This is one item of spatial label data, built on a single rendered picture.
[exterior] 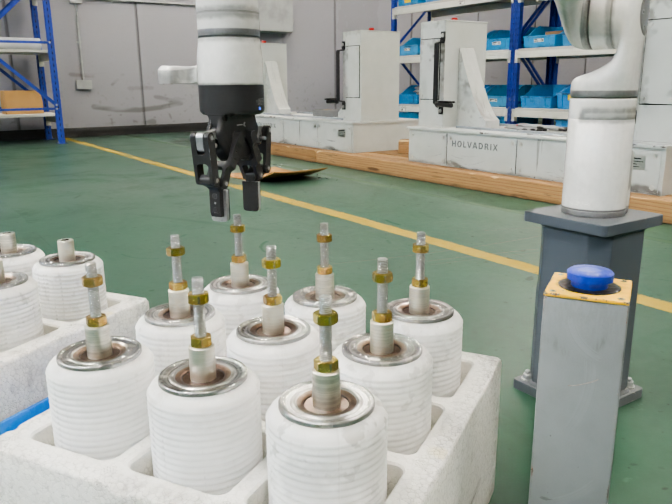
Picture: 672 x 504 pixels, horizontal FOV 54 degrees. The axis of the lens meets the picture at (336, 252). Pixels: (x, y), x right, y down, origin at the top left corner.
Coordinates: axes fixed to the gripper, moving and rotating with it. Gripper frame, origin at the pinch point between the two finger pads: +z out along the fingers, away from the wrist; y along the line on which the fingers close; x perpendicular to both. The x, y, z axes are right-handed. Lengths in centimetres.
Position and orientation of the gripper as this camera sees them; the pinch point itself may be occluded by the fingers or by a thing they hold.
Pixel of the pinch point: (236, 205)
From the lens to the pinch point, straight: 80.3
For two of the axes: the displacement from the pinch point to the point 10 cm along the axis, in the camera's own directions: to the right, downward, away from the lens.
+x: -9.1, -1.0, 4.0
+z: 0.1, 9.7, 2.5
